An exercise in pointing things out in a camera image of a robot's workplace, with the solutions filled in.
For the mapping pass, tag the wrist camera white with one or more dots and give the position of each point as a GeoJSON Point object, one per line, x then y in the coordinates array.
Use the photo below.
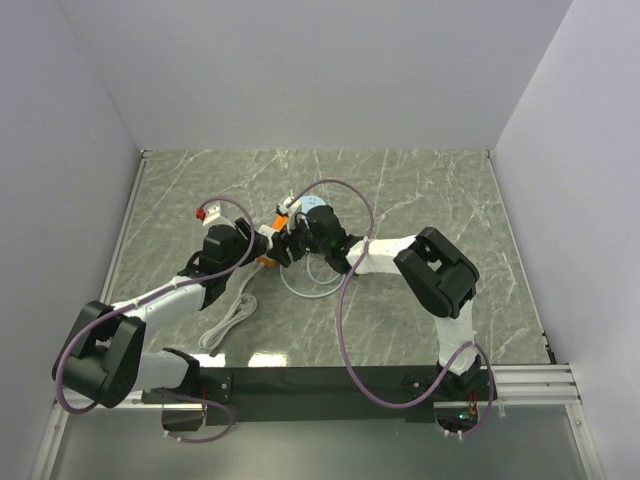
{"type": "Point", "coordinates": [212, 214]}
{"type": "Point", "coordinates": [288, 207]}

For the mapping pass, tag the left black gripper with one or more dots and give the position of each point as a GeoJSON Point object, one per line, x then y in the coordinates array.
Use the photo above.
{"type": "Point", "coordinates": [245, 229]}

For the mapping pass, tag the orange power strip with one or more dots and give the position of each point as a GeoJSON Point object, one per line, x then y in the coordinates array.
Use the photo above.
{"type": "Point", "coordinates": [276, 247]}

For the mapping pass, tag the black base bar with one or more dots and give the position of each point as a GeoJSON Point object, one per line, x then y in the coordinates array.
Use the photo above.
{"type": "Point", "coordinates": [275, 394]}

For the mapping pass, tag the white cube plug adapter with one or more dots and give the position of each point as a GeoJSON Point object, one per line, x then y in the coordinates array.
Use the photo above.
{"type": "Point", "coordinates": [267, 232]}

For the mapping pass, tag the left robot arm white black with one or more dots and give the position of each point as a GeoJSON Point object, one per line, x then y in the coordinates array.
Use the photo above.
{"type": "Point", "coordinates": [104, 357]}

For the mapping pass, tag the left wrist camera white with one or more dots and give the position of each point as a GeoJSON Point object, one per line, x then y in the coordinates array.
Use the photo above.
{"type": "Point", "coordinates": [212, 214]}

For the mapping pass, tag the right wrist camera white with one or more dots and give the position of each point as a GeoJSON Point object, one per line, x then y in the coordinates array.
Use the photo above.
{"type": "Point", "coordinates": [288, 207]}

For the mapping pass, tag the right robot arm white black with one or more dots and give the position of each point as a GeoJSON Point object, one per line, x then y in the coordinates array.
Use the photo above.
{"type": "Point", "coordinates": [441, 278]}

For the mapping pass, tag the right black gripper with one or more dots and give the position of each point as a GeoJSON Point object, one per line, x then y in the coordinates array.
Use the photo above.
{"type": "Point", "coordinates": [281, 242]}

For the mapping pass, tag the round blue power socket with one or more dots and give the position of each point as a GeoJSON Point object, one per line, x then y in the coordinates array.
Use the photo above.
{"type": "Point", "coordinates": [308, 202]}

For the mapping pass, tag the aluminium frame rail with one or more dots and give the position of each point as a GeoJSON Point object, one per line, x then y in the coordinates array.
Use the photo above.
{"type": "Point", "coordinates": [536, 429]}

